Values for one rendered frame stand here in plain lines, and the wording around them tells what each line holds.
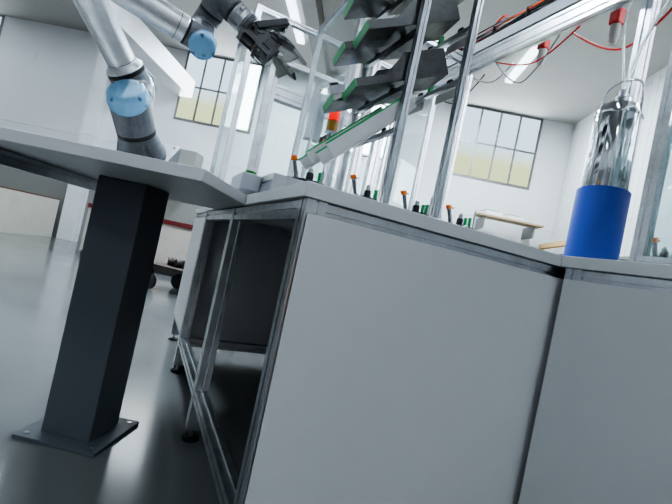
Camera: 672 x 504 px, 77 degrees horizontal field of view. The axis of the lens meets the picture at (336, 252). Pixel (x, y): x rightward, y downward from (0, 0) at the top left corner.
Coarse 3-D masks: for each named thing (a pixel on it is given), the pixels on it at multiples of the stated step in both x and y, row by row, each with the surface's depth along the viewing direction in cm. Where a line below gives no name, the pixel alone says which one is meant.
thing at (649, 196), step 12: (660, 108) 106; (660, 120) 105; (660, 132) 105; (660, 144) 104; (660, 156) 103; (648, 168) 105; (660, 168) 103; (648, 180) 105; (660, 180) 103; (648, 192) 105; (648, 204) 104; (648, 216) 103; (636, 228) 105; (648, 228) 103; (636, 240) 104; (648, 240) 103; (636, 252) 104
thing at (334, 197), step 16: (272, 192) 101; (288, 192) 90; (304, 192) 80; (320, 192) 81; (336, 192) 82; (208, 208) 203; (352, 208) 84; (368, 208) 86; (384, 208) 87; (400, 208) 89; (272, 224) 207; (288, 224) 180; (416, 224) 91; (432, 224) 92; (448, 224) 94; (464, 240) 97; (480, 240) 98; (496, 240) 101; (528, 256) 105; (544, 256) 108; (560, 256) 110
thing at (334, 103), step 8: (376, 72) 129; (384, 72) 130; (336, 96) 126; (400, 96) 137; (328, 104) 131; (336, 104) 130; (344, 104) 132; (352, 104) 134; (360, 104) 136; (328, 112) 138
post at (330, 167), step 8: (360, 24) 182; (352, 64) 182; (352, 72) 183; (352, 80) 183; (344, 112) 182; (344, 120) 182; (336, 160) 182; (328, 168) 181; (328, 176) 181; (328, 184) 182
